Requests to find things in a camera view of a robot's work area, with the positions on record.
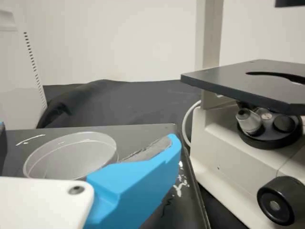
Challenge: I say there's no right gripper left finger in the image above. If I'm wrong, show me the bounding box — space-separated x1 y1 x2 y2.
0 120 8 167

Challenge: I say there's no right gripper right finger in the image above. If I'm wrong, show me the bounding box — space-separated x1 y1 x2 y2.
81 133 183 229

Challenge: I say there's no petri dish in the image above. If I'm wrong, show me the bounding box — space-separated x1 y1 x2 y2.
22 132 119 181

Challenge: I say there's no black platform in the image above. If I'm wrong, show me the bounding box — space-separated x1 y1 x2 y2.
0 123 211 229

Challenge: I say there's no white incubator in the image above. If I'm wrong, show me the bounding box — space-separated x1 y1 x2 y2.
0 0 47 131

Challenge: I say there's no cream microscope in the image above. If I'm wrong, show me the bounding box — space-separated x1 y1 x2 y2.
180 0 305 229

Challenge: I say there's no white cable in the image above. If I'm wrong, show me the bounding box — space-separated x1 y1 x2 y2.
182 99 203 154

